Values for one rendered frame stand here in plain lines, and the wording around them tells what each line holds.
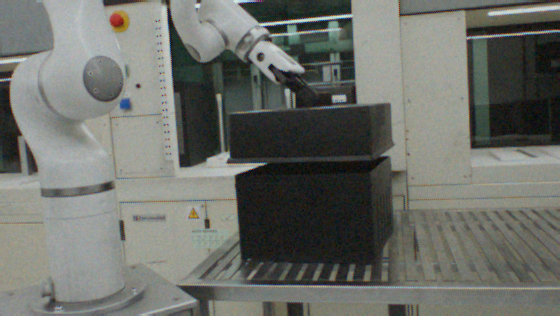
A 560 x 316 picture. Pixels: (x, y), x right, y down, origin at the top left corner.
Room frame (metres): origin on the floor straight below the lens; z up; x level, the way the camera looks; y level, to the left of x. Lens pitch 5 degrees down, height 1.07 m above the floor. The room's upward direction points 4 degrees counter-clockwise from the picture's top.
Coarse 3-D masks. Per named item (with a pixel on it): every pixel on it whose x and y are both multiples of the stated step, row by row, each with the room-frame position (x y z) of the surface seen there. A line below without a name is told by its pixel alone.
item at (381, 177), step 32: (384, 160) 1.11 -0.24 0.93; (256, 192) 1.02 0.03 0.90; (288, 192) 1.00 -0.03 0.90; (320, 192) 0.98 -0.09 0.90; (352, 192) 0.96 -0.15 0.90; (384, 192) 1.09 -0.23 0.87; (256, 224) 1.03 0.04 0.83; (288, 224) 1.00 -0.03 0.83; (320, 224) 0.98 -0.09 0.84; (352, 224) 0.96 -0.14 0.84; (384, 224) 1.07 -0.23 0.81; (256, 256) 1.03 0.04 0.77; (288, 256) 1.00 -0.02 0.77; (320, 256) 0.98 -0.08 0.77; (352, 256) 0.96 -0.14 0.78
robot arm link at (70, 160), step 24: (24, 72) 0.85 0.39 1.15; (24, 96) 0.85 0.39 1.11; (24, 120) 0.87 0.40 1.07; (48, 120) 0.87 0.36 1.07; (72, 120) 0.86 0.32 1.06; (48, 144) 0.85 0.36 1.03; (72, 144) 0.85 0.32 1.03; (96, 144) 0.89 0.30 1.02; (48, 168) 0.82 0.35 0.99; (72, 168) 0.82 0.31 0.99; (96, 168) 0.84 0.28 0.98; (48, 192) 0.82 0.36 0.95; (72, 192) 0.82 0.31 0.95; (96, 192) 0.83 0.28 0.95
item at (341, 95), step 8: (312, 64) 2.06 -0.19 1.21; (320, 64) 2.07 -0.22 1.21; (328, 64) 2.06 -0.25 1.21; (336, 64) 2.13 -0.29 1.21; (328, 72) 2.07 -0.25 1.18; (328, 80) 2.07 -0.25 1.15; (352, 80) 2.05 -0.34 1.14; (320, 88) 1.99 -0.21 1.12; (328, 88) 1.98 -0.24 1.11; (336, 88) 1.97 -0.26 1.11; (344, 88) 1.97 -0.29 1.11; (352, 88) 1.96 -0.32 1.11; (336, 96) 1.98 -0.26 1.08; (344, 96) 1.97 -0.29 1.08; (352, 96) 1.96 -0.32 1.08; (336, 104) 1.98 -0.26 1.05; (344, 104) 1.97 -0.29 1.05; (352, 104) 1.96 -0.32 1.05
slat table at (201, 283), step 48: (432, 240) 1.08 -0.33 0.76; (480, 240) 1.06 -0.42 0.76; (528, 240) 1.03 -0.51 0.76; (192, 288) 0.91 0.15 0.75; (240, 288) 0.89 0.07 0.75; (288, 288) 0.87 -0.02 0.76; (336, 288) 0.85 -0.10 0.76; (384, 288) 0.83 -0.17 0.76; (432, 288) 0.81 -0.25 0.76; (480, 288) 0.80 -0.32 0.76; (528, 288) 0.78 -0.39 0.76
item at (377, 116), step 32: (320, 96) 1.11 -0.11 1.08; (256, 128) 1.02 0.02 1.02; (288, 128) 0.99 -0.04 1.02; (320, 128) 0.97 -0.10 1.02; (352, 128) 0.95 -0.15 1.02; (384, 128) 1.09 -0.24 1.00; (256, 160) 1.01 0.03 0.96; (288, 160) 0.99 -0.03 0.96; (320, 160) 0.97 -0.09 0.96; (352, 160) 0.94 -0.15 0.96
